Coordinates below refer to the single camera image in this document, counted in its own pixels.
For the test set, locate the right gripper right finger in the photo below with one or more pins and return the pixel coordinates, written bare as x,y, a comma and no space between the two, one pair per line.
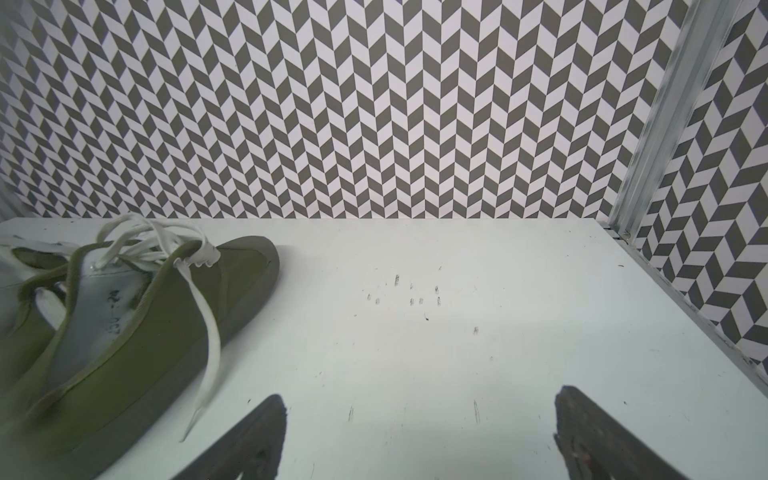
596,446

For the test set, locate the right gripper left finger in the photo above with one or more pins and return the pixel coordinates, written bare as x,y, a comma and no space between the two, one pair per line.
251,449

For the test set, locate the green shoe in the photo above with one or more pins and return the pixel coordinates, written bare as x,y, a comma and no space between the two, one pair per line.
111,333

